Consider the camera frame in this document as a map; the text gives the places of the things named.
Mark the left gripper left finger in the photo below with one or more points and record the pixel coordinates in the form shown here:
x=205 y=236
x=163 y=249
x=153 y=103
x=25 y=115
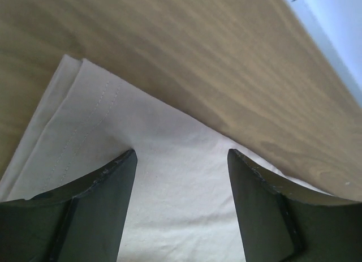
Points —
x=79 y=221

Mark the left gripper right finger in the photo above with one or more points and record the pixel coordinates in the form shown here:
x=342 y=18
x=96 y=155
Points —
x=280 y=220

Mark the beige t shirt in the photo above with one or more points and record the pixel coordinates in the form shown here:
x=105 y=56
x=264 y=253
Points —
x=181 y=206

